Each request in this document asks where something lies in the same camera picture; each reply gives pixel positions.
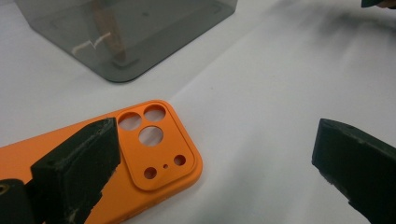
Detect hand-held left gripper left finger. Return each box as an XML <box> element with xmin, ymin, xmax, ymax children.
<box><xmin>26</xmin><ymin>117</ymin><xmax>121</xmax><ymax>224</ymax></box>

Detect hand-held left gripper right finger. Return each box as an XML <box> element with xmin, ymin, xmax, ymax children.
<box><xmin>311</xmin><ymin>118</ymin><xmax>396</xmax><ymax>224</ymax></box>

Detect orange phone case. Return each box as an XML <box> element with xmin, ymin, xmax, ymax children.
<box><xmin>0</xmin><ymin>99</ymin><xmax>204</xmax><ymax>224</ymax></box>

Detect grey transparent plastic box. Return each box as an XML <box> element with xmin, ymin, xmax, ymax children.
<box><xmin>13</xmin><ymin>0</ymin><xmax>239</xmax><ymax>84</ymax></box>

